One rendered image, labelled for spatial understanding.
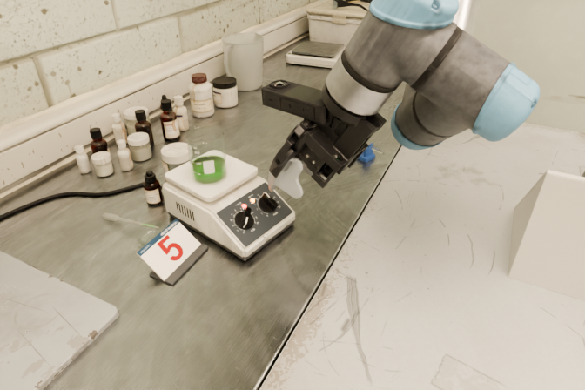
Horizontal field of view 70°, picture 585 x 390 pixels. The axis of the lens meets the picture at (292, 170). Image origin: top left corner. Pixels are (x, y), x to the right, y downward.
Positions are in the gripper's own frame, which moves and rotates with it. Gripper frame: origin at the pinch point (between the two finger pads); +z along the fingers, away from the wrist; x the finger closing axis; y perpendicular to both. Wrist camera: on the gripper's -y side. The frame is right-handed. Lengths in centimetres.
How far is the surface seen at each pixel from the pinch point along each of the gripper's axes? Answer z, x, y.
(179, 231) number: 13.0, -12.5, -5.0
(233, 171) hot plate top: 7.6, -0.2, -7.5
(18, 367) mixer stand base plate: 13.1, -39.1, -1.5
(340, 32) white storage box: 32, 103, -45
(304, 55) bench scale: 35, 79, -43
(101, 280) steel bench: 17.1, -25.1, -6.4
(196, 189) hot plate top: 8.0, -8.0, -8.1
